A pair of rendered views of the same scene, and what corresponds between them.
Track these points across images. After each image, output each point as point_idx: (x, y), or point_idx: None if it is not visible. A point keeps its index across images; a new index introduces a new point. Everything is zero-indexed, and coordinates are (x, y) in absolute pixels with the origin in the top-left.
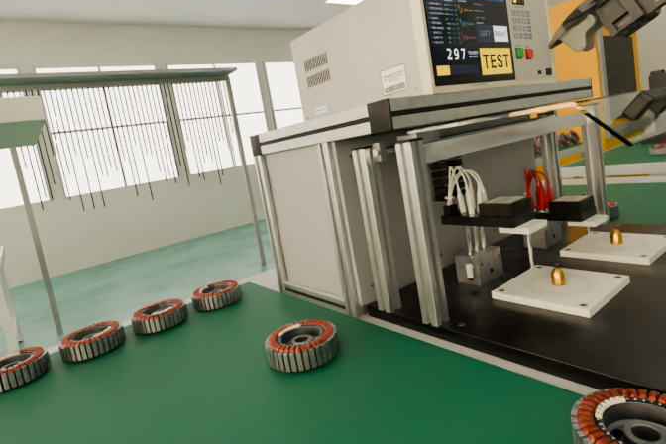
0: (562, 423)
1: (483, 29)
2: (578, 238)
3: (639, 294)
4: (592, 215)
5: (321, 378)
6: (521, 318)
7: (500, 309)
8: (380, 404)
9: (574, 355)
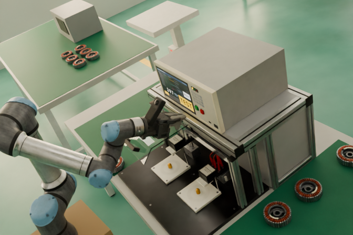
0: (126, 159)
1: (178, 89)
2: (221, 189)
3: (157, 183)
4: (205, 181)
5: None
6: (158, 158)
7: (166, 155)
8: None
9: (138, 162)
